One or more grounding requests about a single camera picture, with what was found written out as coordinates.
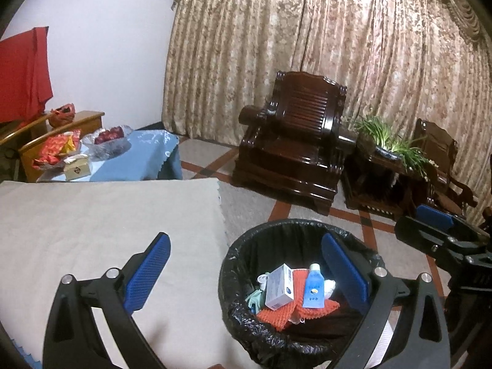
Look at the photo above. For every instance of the green potted plant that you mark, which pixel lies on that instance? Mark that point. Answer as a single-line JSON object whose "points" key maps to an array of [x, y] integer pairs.
{"points": [[384, 130]]}

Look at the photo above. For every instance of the blue tablecloth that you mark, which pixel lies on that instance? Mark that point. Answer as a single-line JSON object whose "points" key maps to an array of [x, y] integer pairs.
{"points": [[142, 157]]}

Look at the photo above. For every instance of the trash bin with black liner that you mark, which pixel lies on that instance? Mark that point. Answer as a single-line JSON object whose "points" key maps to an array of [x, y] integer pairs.
{"points": [[284, 242]]}

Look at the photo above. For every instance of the dark wooden carved armchair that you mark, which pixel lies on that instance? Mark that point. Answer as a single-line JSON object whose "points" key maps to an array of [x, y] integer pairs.
{"points": [[438, 150]]}

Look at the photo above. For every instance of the orange foam net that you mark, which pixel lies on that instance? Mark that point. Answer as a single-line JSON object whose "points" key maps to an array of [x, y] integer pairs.
{"points": [[276, 317]]}

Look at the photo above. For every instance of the blue paper packet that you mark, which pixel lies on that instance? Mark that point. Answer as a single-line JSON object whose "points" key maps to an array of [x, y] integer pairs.
{"points": [[312, 290]]}

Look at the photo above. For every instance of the red cloth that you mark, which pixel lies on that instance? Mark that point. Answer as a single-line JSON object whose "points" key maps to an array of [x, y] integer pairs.
{"points": [[23, 73]]}

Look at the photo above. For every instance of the blue and white carton box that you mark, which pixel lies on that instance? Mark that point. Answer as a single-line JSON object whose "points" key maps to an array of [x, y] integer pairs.
{"points": [[278, 288]]}

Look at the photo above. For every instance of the red apples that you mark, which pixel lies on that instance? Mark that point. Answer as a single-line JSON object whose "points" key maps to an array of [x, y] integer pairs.
{"points": [[109, 134]]}

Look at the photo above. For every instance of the dark wooden slatted armchair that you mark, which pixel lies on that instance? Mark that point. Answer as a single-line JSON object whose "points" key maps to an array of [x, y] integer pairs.
{"points": [[292, 150]]}

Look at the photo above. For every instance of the glass fruit bowl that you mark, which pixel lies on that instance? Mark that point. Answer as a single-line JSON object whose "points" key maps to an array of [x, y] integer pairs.
{"points": [[107, 150]]}

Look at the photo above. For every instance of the dark wooden side table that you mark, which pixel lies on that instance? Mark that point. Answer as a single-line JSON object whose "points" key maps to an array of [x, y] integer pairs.
{"points": [[373, 188]]}

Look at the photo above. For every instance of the cream box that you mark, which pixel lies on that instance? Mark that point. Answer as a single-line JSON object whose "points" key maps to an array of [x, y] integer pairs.
{"points": [[77, 169]]}

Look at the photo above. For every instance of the red and yellow snack bag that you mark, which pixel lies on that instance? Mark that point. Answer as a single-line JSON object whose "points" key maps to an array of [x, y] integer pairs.
{"points": [[53, 148]]}

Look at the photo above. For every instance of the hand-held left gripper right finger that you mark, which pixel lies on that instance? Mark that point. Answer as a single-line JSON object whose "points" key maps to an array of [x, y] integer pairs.
{"points": [[346, 273]]}

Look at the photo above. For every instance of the beige patterned curtain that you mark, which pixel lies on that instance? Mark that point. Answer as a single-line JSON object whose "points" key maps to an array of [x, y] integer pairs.
{"points": [[307, 27]]}

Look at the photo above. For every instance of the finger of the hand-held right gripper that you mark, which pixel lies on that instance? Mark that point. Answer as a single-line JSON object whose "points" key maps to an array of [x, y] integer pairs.
{"points": [[419, 232], [434, 217]]}

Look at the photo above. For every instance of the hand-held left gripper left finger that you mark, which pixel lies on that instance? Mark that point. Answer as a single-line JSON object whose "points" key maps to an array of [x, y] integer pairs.
{"points": [[148, 273]]}

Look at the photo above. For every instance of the green rubber glove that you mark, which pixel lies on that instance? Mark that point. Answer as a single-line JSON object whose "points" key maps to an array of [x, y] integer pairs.
{"points": [[253, 301]]}

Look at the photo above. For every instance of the wooden television cabinet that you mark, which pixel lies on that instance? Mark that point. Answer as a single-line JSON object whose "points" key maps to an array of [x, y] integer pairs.
{"points": [[90, 123]]}

